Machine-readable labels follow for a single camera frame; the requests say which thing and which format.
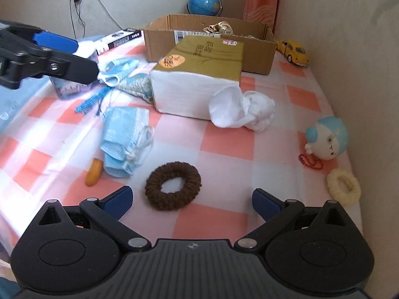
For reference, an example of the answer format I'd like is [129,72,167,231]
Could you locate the cream fuzzy scrunchie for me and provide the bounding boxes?
[326,167,361,207]

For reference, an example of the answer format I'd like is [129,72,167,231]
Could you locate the blue face masks stack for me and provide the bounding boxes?
[100,107,154,178]

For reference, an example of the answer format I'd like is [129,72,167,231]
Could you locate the beige drawstring cloth bag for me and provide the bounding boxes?
[203,21,234,35]

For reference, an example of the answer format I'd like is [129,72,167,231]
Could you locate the round white-lid tin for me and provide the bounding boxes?
[49,77,95,100]

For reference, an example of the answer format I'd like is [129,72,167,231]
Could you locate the black white book box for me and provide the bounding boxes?
[94,28,142,56]

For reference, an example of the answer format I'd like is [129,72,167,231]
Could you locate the light blue folded cloth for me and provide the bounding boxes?
[98,57,140,87]

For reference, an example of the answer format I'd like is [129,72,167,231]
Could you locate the blue knitted strip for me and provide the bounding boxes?
[74,86,113,116]

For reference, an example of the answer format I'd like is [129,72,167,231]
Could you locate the orange small toy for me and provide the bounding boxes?
[85,158,103,186]

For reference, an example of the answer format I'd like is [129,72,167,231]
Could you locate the blue bedsheet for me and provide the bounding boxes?
[1,76,60,133]

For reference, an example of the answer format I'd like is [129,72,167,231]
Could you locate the brown fuzzy scrunchie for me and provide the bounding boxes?
[145,161,201,211]

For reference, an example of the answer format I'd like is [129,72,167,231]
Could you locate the blue patterned cloth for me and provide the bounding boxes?
[116,73,154,104]

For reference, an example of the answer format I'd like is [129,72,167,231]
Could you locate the blue white plush toy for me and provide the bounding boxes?
[304,116,348,160]

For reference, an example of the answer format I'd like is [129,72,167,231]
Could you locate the brown cardboard box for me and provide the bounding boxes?
[142,14,277,75]

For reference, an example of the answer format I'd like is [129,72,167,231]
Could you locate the gold tissue pack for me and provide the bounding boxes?
[149,36,243,120]

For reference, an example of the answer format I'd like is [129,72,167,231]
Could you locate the crumpled white tissue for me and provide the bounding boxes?
[209,86,275,133]

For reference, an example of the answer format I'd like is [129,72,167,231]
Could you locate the blue desk globe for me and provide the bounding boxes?
[187,0,222,17]

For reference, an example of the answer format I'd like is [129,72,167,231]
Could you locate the yellow toy car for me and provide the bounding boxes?
[276,40,309,67]

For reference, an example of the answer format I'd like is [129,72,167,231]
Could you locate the white power strip cables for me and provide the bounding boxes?
[46,0,126,40]

